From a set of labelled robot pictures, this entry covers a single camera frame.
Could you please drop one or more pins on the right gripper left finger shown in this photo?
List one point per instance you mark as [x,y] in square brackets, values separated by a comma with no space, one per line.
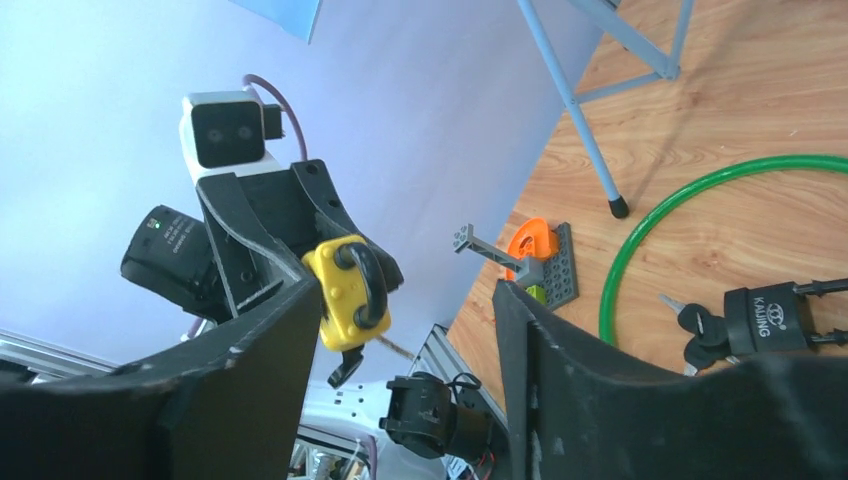
[225,405]

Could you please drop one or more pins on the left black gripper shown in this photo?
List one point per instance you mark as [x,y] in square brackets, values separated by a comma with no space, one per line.
[260,226]

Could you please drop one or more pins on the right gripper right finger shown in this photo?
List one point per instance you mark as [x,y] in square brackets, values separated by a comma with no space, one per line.
[578,408]

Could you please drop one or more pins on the yellow padlock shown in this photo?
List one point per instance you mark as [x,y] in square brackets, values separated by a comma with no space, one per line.
[354,289]

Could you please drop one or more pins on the yellow padlock keys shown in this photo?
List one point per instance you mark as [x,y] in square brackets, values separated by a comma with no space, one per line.
[351,361]

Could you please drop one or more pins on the black padlock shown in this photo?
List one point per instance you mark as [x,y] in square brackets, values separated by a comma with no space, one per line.
[777,318]

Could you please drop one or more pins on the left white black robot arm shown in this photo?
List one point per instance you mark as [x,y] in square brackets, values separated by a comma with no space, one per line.
[171,255]

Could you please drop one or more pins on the orange grey brick toy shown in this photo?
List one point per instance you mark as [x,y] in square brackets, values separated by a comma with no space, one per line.
[539,258]

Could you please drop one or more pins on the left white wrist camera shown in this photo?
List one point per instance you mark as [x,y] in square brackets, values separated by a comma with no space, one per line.
[225,132]

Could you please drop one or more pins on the green cable lock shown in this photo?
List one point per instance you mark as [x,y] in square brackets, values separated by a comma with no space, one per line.
[618,267]

